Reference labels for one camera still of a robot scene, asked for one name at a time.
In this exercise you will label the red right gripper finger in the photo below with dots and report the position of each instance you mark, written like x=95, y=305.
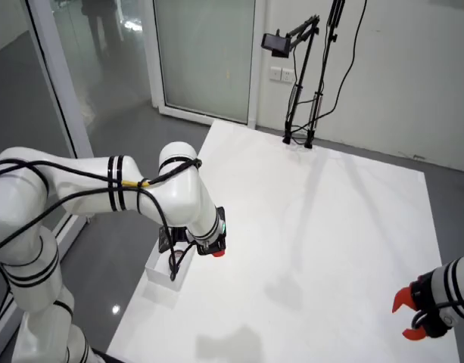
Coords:
x=218, y=253
x=402, y=298

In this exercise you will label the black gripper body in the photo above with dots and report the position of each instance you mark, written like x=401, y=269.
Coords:
x=428, y=302
x=206, y=249

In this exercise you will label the black aluminium rail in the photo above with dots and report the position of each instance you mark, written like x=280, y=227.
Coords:
x=104, y=357

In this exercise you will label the white cardboard bin box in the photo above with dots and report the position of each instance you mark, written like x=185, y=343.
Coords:
x=163, y=280

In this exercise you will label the frosted glass door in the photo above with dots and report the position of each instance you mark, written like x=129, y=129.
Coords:
x=205, y=56

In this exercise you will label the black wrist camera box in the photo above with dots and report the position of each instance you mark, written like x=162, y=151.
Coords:
x=176, y=236

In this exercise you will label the black boom stand with phone clamp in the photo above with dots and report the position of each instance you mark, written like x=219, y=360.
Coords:
x=295, y=94

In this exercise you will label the black tape roll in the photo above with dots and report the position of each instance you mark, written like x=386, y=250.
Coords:
x=177, y=251

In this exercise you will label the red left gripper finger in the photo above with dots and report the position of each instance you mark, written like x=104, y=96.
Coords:
x=414, y=333

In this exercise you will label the white wall socket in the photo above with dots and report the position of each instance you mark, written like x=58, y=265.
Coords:
x=288, y=75
x=275, y=73

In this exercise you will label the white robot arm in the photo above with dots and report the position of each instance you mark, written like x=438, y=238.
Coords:
x=458, y=280
x=178, y=196

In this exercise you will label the black phone camera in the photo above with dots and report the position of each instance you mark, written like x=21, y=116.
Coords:
x=275, y=42

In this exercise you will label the glass partition with light frame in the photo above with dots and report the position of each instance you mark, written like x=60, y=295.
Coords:
x=69, y=102

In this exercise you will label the black camera tripod stand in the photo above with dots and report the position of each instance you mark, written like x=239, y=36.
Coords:
x=354, y=49

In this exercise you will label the person in dark clothes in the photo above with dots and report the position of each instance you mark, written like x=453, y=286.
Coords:
x=103, y=26

